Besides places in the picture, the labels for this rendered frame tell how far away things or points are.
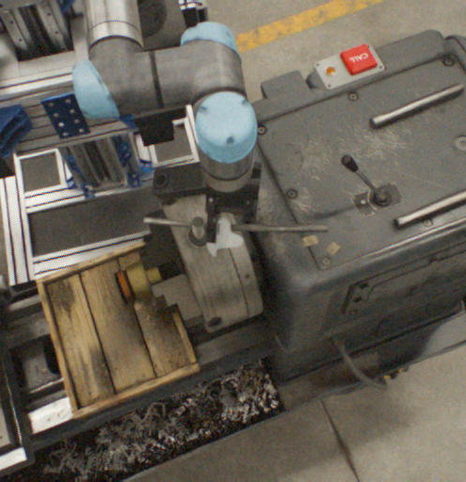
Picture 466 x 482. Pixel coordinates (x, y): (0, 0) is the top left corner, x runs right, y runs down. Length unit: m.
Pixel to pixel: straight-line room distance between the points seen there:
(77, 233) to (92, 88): 1.63
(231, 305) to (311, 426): 1.17
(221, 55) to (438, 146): 0.61
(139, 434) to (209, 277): 0.69
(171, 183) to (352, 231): 0.40
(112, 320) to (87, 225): 0.94
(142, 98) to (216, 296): 0.52
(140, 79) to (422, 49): 0.78
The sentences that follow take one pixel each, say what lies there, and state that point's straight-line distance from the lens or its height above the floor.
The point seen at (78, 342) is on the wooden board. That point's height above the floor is 0.88.
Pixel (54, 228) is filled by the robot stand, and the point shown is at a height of 0.21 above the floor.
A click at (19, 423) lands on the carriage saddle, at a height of 0.91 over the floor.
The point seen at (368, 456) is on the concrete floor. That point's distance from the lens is 2.38.
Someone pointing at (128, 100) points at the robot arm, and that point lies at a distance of 0.85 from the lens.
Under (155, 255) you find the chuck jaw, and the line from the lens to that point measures 1.32.
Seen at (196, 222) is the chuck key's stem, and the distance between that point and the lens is 1.14.
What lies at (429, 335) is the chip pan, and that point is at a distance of 1.93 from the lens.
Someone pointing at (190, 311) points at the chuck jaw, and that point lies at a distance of 1.29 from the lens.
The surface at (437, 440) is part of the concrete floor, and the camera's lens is 2.44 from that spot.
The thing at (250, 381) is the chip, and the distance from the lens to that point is 1.82.
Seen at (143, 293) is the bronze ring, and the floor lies 1.10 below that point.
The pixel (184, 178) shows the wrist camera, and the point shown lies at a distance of 0.96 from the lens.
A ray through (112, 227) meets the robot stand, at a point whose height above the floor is 0.21.
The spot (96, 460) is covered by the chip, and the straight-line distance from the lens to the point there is 1.84.
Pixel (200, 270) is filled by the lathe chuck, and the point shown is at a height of 1.22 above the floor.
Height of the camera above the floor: 2.34
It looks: 66 degrees down
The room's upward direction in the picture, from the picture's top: 6 degrees counter-clockwise
